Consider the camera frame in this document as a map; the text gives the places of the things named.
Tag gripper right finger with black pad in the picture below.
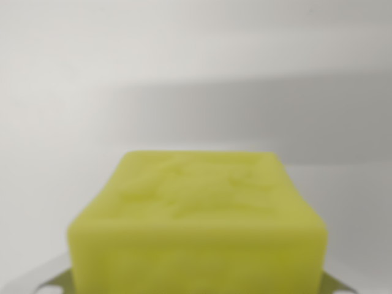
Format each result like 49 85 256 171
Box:
320 270 358 294

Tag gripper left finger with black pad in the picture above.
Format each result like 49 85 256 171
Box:
36 267 78 294

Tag yellow cube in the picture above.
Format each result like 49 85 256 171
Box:
66 149 328 294

